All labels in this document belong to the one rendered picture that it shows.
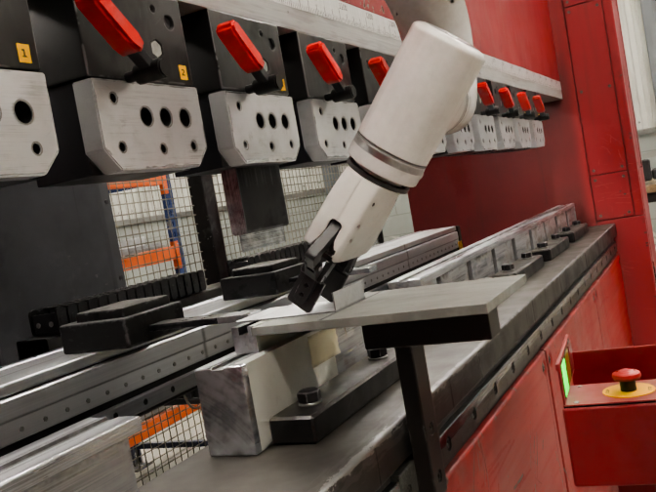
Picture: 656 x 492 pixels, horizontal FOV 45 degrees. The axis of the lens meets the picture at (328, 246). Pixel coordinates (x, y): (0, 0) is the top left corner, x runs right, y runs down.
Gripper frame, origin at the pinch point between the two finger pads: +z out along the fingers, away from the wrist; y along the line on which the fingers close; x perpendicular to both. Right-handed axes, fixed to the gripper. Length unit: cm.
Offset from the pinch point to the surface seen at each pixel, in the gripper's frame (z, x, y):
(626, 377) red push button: -1.0, 35.1, -35.1
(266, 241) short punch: -0.8, -8.7, -1.0
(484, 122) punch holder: -15, -15, -97
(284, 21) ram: -23.3, -22.6, -8.0
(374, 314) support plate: -4.7, 9.3, 8.3
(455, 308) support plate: -10.1, 15.9, 8.4
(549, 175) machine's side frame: 3, -12, -216
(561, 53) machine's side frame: -36, -31, -216
